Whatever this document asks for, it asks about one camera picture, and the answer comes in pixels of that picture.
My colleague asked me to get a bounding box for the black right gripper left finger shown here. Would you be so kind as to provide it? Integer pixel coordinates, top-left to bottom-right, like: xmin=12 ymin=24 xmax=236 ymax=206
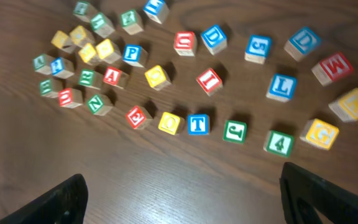
xmin=0 ymin=174 xmax=88 ymax=224

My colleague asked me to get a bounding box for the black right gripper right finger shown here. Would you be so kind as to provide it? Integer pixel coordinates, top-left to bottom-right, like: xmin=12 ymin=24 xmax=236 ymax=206
xmin=280 ymin=162 xmax=358 ymax=224

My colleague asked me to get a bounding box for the red letter A block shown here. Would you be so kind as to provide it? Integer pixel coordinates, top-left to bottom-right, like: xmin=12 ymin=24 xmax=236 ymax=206
xmin=103 ymin=67 xmax=130 ymax=89

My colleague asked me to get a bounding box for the blue number 2 block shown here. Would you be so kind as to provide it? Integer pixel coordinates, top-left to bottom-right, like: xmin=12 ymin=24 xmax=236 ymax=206
xmin=50 ymin=57 xmax=75 ymax=79

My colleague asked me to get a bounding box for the red letter I block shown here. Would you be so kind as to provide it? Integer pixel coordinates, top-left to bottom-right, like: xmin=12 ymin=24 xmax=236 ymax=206
xmin=196 ymin=68 xmax=223 ymax=96

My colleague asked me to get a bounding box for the green number 4 block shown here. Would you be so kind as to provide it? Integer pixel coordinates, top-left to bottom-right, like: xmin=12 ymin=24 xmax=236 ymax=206
xmin=263 ymin=130 xmax=294 ymax=158

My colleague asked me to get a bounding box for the yellow letter G block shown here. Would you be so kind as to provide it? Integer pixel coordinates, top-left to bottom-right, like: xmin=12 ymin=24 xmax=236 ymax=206
xmin=300 ymin=118 xmax=339 ymax=151

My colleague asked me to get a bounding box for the green letter j block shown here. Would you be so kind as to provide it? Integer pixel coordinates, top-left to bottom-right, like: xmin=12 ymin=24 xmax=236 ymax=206
xmin=73 ymin=1 xmax=98 ymax=23
xmin=223 ymin=120 xmax=247 ymax=144

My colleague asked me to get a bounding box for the yellow letter K block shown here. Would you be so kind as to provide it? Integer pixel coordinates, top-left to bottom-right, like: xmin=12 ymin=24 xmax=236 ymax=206
xmin=328 ymin=88 xmax=358 ymax=123

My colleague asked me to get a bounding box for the green letter N block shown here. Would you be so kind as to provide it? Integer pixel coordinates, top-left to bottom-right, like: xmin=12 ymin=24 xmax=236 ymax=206
xmin=86 ymin=94 xmax=114 ymax=116

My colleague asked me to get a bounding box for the red letter U block lower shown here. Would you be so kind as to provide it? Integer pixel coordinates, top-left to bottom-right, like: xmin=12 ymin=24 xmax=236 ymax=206
xmin=58 ymin=88 xmax=83 ymax=108

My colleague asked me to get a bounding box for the blue letter l block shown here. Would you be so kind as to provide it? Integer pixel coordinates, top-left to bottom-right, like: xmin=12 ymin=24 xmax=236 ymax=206
xmin=266 ymin=73 xmax=297 ymax=102
xmin=143 ymin=0 xmax=170 ymax=24

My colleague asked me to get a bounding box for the red letter E block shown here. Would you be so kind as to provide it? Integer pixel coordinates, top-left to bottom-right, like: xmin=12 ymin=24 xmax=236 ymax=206
xmin=125 ymin=105 xmax=153 ymax=129

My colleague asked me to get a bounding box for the green letter B block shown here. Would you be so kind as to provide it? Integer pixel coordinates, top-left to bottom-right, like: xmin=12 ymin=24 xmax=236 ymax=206
xmin=40 ymin=78 xmax=63 ymax=98

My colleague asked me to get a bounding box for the blue letter T block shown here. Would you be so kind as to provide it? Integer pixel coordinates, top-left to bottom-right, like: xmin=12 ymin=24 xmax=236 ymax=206
xmin=187 ymin=114 xmax=210 ymax=136

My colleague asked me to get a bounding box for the green letter R block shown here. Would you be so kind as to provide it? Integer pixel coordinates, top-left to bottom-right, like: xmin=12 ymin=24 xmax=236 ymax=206
xmin=78 ymin=69 xmax=104 ymax=90

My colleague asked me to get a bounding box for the red letter M block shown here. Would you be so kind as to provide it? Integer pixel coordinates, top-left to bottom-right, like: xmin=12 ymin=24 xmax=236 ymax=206
xmin=311 ymin=52 xmax=354 ymax=86

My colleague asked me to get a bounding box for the yellow letter O block front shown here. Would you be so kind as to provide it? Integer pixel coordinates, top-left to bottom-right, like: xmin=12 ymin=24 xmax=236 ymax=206
xmin=158 ymin=112 xmax=185 ymax=135

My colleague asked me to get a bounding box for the yellow letter o block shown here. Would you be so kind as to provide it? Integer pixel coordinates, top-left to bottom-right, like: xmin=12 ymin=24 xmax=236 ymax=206
xmin=158 ymin=112 xmax=185 ymax=135
xmin=145 ymin=65 xmax=172 ymax=91

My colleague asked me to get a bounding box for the blue letter D block right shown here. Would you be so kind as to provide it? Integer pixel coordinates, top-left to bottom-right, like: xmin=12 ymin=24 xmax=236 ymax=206
xmin=284 ymin=27 xmax=321 ymax=62

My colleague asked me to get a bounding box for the blue letter d block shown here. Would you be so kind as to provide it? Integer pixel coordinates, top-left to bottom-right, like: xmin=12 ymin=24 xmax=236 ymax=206
xmin=284 ymin=27 xmax=321 ymax=62
xmin=201 ymin=24 xmax=227 ymax=55

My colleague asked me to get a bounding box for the blue number 5 block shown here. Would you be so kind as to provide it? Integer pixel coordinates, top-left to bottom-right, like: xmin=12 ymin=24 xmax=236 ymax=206
xmin=244 ymin=35 xmax=272 ymax=64

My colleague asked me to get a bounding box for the yellow block lower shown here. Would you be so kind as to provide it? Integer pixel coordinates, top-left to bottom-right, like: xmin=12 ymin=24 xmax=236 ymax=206
xmin=78 ymin=43 xmax=101 ymax=65

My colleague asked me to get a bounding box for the yellow letter O block middle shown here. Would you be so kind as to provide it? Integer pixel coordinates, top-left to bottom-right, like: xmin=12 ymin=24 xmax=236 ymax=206
xmin=145 ymin=65 xmax=172 ymax=91

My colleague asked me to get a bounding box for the yellow block right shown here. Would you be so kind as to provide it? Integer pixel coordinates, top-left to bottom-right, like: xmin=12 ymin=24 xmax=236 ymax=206
xmin=96 ymin=39 xmax=122 ymax=63

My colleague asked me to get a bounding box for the blue letter P block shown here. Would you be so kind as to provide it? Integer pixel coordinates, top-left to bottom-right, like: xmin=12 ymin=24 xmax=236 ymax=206
xmin=122 ymin=44 xmax=148 ymax=67

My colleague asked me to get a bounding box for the yellow block far left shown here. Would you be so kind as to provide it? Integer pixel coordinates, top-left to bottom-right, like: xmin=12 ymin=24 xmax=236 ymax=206
xmin=51 ymin=30 xmax=76 ymax=54

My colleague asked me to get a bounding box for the blue letter D block left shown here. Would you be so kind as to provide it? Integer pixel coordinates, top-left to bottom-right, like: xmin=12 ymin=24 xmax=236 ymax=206
xmin=201 ymin=24 xmax=227 ymax=55

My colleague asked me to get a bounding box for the green number 7 block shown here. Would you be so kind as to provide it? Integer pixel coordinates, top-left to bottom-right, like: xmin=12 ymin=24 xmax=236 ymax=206
xmin=90 ymin=12 xmax=115 ymax=38

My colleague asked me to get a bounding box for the green letter Z block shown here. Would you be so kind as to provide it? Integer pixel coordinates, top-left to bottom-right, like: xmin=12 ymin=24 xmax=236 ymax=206
xmin=120 ymin=9 xmax=144 ymax=35

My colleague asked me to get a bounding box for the green letter J block back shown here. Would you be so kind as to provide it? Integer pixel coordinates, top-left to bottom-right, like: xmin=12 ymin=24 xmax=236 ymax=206
xmin=73 ymin=1 xmax=98 ymax=23

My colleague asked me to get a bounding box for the blue letter L block back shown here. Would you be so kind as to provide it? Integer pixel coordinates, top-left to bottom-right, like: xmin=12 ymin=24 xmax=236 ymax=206
xmin=143 ymin=0 xmax=170 ymax=24

